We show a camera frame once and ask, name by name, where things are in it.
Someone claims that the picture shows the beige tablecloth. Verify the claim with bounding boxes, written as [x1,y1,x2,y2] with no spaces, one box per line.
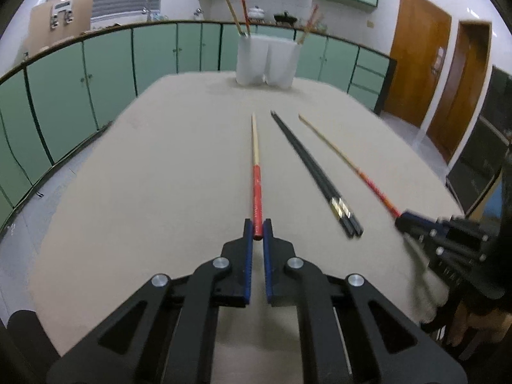
[28,71,467,384]

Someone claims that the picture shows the person's right hand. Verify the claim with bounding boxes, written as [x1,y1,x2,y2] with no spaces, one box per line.
[420,296,505,348]

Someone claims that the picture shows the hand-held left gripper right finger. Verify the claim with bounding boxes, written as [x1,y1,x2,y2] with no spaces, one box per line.
[262,218,468,384]

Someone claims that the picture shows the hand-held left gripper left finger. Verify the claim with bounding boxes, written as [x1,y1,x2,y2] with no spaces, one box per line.
[46,218,257,384]

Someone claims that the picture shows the person's leg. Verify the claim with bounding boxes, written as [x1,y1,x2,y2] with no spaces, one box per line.
[6,309,60,369]

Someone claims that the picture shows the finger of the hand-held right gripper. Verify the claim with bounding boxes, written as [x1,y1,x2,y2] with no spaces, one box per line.
[400,209,454,233]
[394,218,443,257]

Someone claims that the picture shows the red and wooden chopstick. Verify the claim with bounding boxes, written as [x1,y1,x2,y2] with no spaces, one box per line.
[240,0,251,36]
[225,0,244,36]
[298,4,320,44]
[296,10,323,44]
[298,114,402,217]
[250,113,265,241]

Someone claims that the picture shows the white plastic utensil holder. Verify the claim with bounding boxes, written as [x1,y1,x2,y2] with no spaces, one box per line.
[235,33,300,90]

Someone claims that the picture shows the wooden door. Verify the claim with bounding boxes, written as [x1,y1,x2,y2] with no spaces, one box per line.
[384,0,452,129]
[426,20,492,164]

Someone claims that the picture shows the black chopstick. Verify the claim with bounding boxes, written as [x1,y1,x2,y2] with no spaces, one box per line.
[272,110,364,235]
[270,111,357,237]

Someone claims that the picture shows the dark framed panel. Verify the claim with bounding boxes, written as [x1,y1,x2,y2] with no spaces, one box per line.
[446,66,512,217]

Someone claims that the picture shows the green lower cabinets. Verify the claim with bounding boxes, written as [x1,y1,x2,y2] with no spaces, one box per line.
[0,20,396,241]

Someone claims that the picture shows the beige water purifier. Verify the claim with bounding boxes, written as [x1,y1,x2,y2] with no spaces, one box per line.
[29,0,93,46]

